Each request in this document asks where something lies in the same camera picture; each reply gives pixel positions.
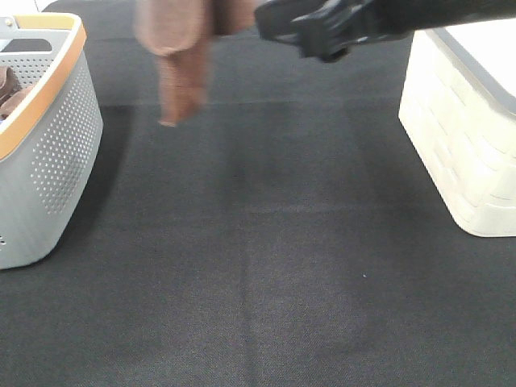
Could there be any brown microfibre towel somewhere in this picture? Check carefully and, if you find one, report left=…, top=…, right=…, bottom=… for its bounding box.
left=135, top=0, right=256, bottom=127

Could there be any white plastic storage basket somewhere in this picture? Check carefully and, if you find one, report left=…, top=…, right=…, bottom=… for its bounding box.
left=398, top=29, right=515, bottom=237

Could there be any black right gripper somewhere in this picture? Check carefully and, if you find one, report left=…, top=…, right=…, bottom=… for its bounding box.
left=254, top=1, right=410, bottom=63

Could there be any grey perforated laundry basket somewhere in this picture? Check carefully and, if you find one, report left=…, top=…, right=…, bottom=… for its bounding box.
left=1, top=13, right=103, bottom=269

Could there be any brown towel in basket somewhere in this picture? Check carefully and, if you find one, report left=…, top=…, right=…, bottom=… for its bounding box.
left=0, top=66, right=34, bottom=122

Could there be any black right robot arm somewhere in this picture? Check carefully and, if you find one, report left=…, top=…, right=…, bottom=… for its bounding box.
left=254, top=0, right=515, bottom=63

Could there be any black fabric table mat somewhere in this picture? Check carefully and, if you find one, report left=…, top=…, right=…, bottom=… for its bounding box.
left=1, top=1, right=515, bottom=386

